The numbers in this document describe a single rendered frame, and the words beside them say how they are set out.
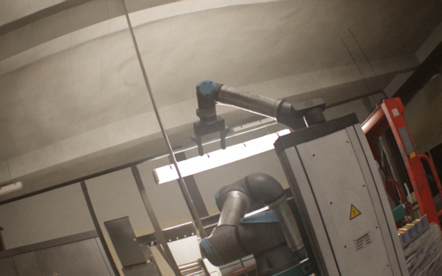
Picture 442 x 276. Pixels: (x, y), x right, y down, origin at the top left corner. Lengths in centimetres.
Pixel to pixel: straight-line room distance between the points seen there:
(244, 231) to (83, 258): 342
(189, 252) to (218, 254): 374
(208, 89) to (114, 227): 277
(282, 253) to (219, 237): 22
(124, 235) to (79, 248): 63
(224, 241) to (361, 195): 48
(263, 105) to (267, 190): 32
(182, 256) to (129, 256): 93
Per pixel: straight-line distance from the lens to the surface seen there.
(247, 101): 188
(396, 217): 168
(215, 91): 194
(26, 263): 486
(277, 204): 185
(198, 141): 221
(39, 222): 1072
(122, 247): 446
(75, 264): 472
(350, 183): 146
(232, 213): 166
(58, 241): 476
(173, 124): 850
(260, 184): 182
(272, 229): 143
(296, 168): 138
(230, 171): 1111
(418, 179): 292
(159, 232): 476
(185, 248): 520
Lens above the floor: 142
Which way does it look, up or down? 17 degrees up
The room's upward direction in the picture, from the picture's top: 22 degrees counter-clockwise
